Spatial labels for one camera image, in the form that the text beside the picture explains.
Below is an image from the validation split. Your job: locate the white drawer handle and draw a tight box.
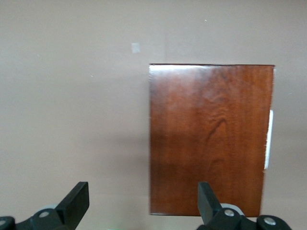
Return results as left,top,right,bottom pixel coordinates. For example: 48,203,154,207
263,109,274,171

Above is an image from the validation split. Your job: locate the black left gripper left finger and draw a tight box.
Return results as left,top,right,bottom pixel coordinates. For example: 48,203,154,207
0,181,90,230

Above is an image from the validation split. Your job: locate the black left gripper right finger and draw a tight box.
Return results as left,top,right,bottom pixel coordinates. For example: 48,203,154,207
196,181,292,230

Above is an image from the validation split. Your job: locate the dark brown wooden cabinet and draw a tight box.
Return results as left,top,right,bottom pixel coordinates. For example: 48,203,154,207
148,63,276,218

